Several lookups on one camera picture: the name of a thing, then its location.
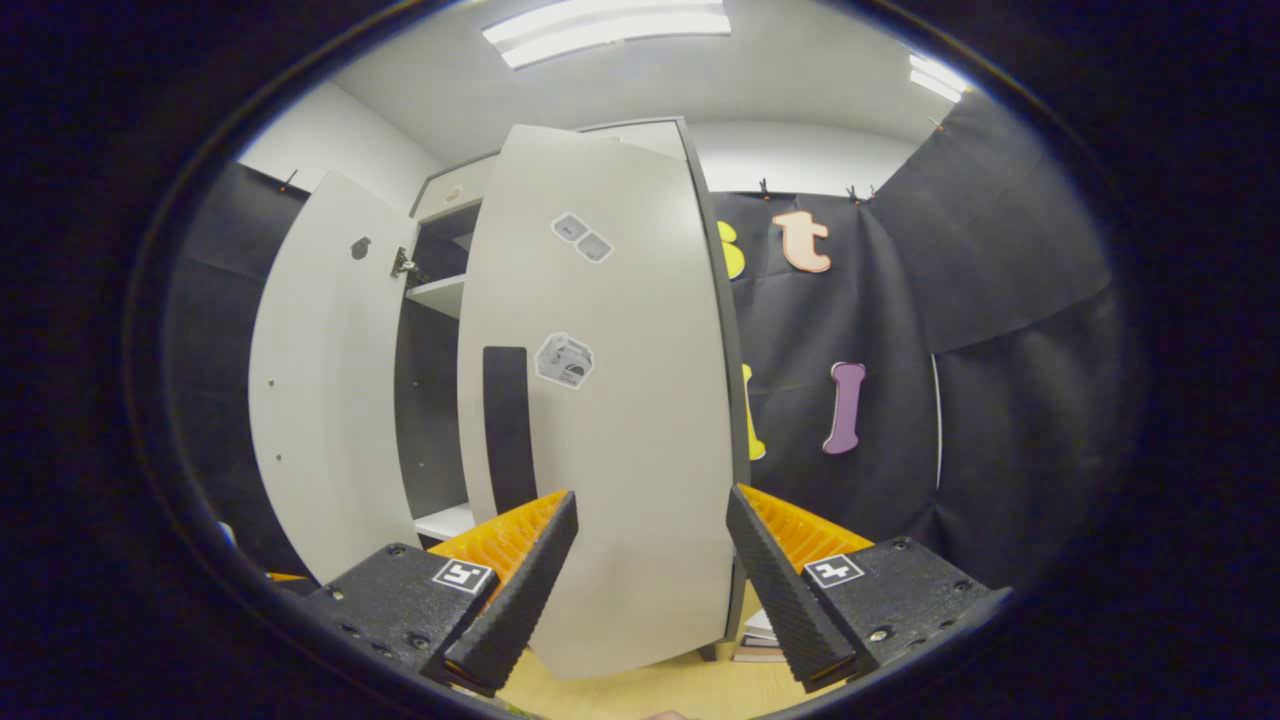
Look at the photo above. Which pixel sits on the black backdrop cloth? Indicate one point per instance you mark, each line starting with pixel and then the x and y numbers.
pixel 1000 400

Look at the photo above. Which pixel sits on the grey cabinet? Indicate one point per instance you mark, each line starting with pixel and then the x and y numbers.
pixel 425 420

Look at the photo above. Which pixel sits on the long ceiling light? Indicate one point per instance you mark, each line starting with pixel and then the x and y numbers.
pixel 610 30

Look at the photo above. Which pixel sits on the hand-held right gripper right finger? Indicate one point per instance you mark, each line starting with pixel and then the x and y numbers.
pixel 780 600

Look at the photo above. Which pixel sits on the metal door hinge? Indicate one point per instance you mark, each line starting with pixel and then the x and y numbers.
pixel 405 265

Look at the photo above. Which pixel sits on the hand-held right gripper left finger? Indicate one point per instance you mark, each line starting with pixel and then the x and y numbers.
pixel 525 600

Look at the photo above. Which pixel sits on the grey cabinet door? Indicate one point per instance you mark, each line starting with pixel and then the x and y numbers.
pixel 640 450
pixel 330 400

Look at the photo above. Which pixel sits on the grey cabinet shelf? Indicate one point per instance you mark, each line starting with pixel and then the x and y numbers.
pixel 440 295
pixel 448 520

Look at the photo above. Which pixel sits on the small ceiling light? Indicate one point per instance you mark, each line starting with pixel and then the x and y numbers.
pixel 938 78

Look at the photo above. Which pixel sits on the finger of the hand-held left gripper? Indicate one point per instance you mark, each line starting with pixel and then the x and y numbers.
pixel 283 577

